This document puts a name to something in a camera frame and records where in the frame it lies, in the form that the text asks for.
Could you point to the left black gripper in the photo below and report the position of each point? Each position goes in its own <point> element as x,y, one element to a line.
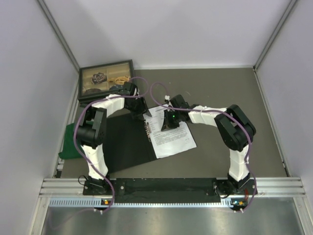
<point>143,108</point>

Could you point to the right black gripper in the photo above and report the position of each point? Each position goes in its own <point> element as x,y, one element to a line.
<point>167,124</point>

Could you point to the white folder black inside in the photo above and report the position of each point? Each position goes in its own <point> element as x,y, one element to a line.
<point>126,144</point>

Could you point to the printed white paper sheets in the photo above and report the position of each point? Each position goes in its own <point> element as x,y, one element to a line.
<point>170,142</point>

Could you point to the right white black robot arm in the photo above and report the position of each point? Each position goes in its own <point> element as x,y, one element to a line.
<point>235,128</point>

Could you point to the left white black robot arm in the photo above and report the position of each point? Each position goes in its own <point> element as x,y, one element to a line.
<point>90,132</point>

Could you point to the metal folder clip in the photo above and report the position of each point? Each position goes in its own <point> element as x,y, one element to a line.
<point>148,130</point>

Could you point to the dark green glass-lid box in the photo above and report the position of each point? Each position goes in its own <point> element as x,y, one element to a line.
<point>96,82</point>

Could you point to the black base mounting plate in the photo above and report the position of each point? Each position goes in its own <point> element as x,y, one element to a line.
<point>158,188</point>

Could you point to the green folded t-shirt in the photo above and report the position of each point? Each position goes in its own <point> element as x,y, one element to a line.
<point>69,151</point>

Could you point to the aluminium rail frame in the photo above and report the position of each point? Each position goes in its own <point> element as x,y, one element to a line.
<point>266,187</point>

